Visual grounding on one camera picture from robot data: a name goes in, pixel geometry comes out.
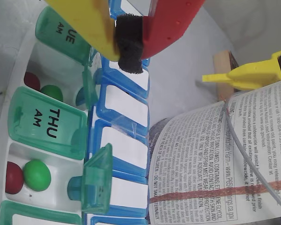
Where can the weekly pill organizer box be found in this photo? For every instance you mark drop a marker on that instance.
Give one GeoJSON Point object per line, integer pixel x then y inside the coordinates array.
{"type": "Point", "coordinates": [44, 122]}

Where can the clear glass object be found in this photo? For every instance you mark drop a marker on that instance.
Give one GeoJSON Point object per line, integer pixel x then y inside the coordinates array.
{"type": "Point", "coordinates": [201, 152]}

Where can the green ball pill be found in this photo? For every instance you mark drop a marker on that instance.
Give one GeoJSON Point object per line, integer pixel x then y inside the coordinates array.
{"type": "Point", "coordinates": [52, 92]}
{"type": "Point", "coordinates": [37, 175]}

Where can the red ball pill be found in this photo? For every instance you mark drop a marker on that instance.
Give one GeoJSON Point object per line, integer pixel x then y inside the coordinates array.
{"type": "Point", "coordinates": [12, 178]}
{"type": "Point", "coordinates": [31, 80]}

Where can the wooden block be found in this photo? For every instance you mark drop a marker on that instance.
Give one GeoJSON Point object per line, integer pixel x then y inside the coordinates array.
{"type": "Point", "coordinates": [221, 68]}

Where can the gripper red right finger foam pad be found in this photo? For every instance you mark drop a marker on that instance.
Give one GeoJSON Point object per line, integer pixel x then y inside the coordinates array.
{"type": "Point", "coordinates": [168, 23]}

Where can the yellow spring clamp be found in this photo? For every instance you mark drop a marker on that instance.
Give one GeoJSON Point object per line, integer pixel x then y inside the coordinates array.
{"type": "Point", "coordinates": [253, 75]}

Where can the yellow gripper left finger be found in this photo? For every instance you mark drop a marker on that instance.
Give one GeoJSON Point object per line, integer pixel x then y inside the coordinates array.
{"type": "Point", "coordinates": [84, 21]}

